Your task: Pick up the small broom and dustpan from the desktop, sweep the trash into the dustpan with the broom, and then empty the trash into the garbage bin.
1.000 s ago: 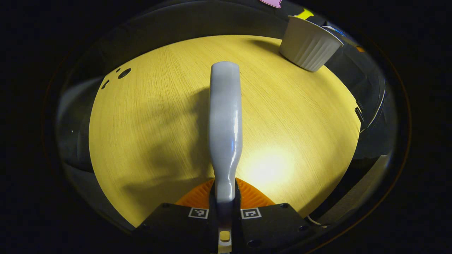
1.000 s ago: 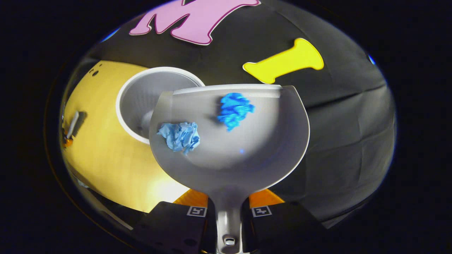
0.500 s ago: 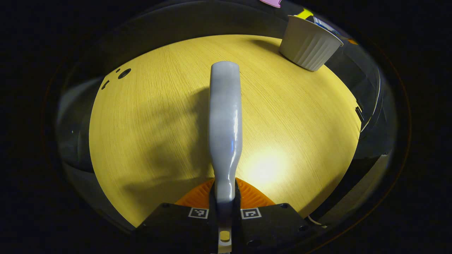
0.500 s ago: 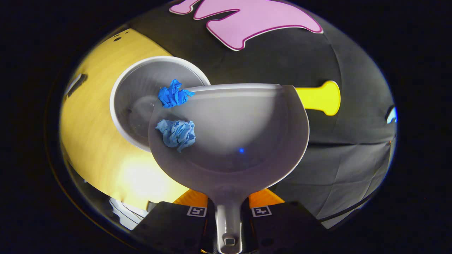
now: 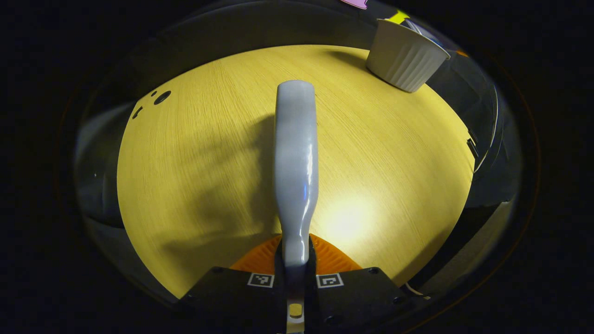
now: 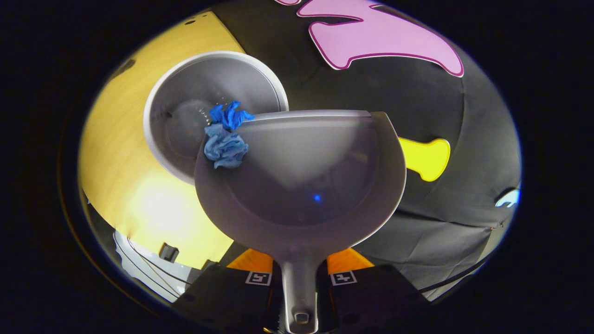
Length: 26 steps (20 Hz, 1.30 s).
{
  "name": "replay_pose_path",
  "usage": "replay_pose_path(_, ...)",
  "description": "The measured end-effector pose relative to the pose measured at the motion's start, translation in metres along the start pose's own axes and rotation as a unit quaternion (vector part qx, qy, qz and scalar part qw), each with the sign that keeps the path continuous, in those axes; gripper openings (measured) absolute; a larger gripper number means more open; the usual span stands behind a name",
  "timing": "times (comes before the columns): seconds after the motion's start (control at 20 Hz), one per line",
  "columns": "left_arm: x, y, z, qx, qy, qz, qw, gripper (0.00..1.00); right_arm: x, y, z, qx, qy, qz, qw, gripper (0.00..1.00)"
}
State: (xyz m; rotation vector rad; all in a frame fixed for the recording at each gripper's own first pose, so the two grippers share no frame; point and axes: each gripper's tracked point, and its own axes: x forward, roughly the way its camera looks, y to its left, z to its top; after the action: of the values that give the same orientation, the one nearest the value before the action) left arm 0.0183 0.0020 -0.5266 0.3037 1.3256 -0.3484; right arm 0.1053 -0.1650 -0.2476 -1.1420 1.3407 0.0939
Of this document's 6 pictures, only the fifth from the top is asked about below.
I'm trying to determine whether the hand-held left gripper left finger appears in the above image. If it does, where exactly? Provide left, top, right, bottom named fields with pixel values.
left=179, top=234, right=284, bottom=332

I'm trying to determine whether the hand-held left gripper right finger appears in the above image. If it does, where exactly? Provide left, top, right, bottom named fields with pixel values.
left=307, top=233, right=409, bottom=332

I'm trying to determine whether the small grey broom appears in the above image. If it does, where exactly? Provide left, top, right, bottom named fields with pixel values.
left=274, top=80, right=320, bottom=334

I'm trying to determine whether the white ribbed garbage bin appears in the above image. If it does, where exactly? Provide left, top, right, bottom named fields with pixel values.
left=366, top=19, right=451, bottom=93

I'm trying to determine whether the yellow wooden desktop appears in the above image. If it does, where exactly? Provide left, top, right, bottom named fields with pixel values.
left=116, top=44, right=476, bottom=300

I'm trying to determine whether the white cable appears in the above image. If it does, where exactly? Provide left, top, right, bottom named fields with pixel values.
left=404, top=282, right=432, bottom=300

